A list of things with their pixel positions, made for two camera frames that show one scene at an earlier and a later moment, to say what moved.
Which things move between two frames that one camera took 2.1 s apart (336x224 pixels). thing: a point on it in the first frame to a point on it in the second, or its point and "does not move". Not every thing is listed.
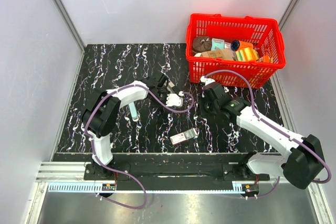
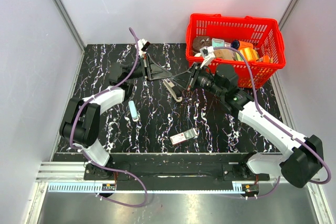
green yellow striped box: x=246 y=54 does not move
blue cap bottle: x=237 y=44 does not move
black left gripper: x=165 y=94 to x=155 y=71
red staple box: x=181 y=137 does not move
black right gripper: x=203 y=98 to x=182 y=80
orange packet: x=265 y=59 does not move
